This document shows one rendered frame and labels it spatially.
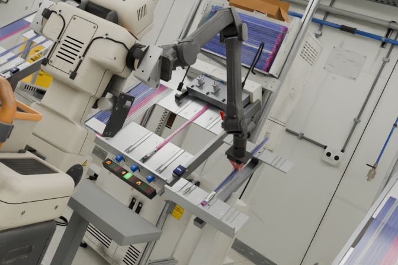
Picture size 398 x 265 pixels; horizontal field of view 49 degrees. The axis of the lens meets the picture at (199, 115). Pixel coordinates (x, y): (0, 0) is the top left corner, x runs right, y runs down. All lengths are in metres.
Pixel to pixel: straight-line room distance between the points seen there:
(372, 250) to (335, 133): 2.03
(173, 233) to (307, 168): 1.72
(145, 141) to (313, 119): 1.94
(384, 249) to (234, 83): 0.84
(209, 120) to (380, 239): 0.98
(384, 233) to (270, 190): 2.11
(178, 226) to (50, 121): 1.09
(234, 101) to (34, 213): 0.92
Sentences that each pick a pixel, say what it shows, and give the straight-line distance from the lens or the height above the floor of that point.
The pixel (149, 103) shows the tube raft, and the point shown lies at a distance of 2.42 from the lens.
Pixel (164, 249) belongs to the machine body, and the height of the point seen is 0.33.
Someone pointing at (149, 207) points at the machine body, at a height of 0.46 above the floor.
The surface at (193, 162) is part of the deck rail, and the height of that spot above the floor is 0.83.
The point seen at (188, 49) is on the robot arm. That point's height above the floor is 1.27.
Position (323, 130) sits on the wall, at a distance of 3.76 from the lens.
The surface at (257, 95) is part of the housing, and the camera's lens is 2.34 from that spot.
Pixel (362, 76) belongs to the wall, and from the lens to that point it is 3.79.
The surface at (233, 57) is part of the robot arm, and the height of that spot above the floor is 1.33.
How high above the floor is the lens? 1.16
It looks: 3 degrees down
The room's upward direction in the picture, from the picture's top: 24 degrees clockwise
